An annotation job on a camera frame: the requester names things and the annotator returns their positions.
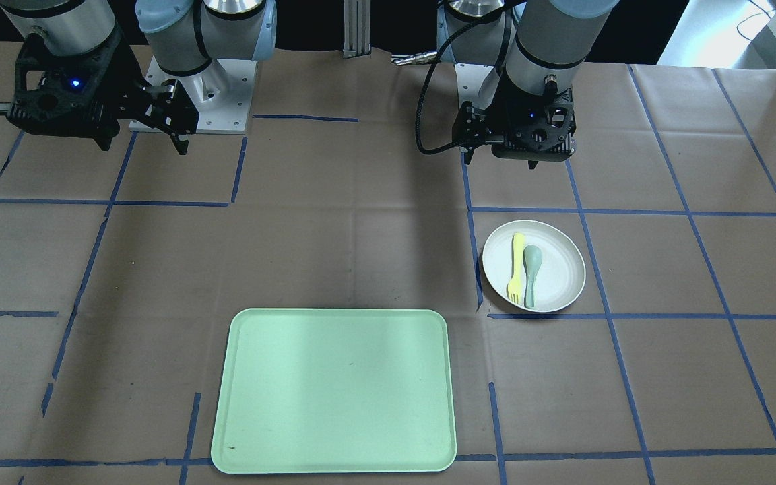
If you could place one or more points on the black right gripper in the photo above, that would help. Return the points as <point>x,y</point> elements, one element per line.
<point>123,79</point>

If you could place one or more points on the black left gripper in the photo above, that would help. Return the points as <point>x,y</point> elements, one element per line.
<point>494,100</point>

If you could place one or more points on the yellow plastic fork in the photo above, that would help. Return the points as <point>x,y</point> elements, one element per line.
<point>514,288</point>

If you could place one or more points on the white round plate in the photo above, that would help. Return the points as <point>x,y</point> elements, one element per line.
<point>563,273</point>

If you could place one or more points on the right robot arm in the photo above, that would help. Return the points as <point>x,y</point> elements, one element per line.
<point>213,29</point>

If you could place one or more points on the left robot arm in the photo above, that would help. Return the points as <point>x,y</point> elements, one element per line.
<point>515,63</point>

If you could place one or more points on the teal plastic spoon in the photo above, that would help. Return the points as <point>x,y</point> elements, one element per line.
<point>532,260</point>

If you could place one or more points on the light green plastic tray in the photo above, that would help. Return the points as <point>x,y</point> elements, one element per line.
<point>335,390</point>

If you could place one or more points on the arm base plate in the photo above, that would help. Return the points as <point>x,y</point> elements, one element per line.
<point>476,84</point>
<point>220,90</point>

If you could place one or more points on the aluminium frame post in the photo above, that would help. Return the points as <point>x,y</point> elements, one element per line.
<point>356,28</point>

